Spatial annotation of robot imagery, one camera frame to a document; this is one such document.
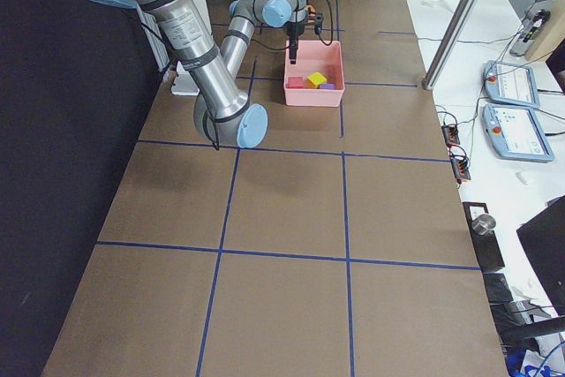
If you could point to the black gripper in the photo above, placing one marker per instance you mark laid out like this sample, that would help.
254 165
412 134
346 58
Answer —
293 32

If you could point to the red foam block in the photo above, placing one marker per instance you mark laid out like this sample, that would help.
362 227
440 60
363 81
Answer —
295 82

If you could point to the yellow-green foam block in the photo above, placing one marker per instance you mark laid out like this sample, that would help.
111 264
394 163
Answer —
315 79

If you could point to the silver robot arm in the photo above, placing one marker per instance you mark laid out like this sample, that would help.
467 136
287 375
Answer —
223 113

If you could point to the pink plastic bin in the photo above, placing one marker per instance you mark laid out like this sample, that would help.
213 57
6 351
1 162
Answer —
314 56

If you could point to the blue tape line lengthwise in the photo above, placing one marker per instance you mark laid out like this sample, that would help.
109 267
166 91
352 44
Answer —
346 224

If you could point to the orange black connector strip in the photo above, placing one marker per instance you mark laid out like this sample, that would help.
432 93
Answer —
460 161

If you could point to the brown paper table cover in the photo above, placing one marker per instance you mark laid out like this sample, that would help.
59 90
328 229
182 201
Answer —
148 312

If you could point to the upper teach pendant tablet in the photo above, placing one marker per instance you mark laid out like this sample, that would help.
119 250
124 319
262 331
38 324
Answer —
511 84

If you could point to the teach pendant tablet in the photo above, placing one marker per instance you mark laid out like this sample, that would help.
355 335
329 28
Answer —
511 84
516 134

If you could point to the lower teach pendant tablet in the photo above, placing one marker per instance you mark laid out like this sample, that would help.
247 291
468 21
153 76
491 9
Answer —
516 134

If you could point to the metal cylinder weight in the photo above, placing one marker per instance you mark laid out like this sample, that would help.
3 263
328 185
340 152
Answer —
483 224

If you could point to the blue tape line crosswise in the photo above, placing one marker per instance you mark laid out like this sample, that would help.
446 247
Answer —
294 256

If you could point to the black box on table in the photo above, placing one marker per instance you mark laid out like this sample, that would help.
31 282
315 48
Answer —
486 246

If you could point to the black monitor corner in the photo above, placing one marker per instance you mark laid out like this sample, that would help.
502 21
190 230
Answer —
542 239

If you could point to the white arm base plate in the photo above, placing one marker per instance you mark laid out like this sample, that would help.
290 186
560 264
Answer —
183 83

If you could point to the aluminium frame post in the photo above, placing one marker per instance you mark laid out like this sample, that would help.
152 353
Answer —
448 42

